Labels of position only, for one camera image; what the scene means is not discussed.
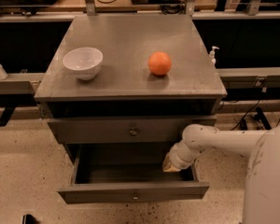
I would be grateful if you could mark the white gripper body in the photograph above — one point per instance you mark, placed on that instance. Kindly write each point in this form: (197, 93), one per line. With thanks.
(174, 162)

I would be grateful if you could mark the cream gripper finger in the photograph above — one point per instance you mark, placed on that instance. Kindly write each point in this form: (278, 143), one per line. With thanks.
(167, 167)

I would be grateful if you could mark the grey drawer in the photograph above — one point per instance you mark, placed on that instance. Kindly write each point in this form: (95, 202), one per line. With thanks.
(128, 173)
(124, 129)

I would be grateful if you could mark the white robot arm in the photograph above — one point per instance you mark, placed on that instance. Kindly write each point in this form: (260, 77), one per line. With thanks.
(262, 181)

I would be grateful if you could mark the grey top drawer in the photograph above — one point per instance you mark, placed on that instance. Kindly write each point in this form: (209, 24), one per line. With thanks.
(124, 129)

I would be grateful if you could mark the grey drawer cabinet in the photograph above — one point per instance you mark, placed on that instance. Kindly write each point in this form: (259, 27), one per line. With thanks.
(125, 87)

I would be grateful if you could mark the black stand leg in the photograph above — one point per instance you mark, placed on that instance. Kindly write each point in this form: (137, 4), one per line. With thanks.
(260, 116)

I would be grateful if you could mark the orange ball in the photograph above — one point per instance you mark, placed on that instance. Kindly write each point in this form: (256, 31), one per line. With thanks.
(159, 63)

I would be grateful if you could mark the white pump bottle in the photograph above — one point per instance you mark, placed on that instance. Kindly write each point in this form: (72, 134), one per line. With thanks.
(212, 54)

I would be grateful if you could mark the white bowl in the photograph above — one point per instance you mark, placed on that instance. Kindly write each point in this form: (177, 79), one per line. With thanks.
(84, 63)

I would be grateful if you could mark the black object on floor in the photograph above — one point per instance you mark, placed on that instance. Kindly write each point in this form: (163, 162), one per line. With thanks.
(28, 219)

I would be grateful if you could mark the black bracket leg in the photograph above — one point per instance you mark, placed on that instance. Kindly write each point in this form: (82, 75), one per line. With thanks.
(6, 115)

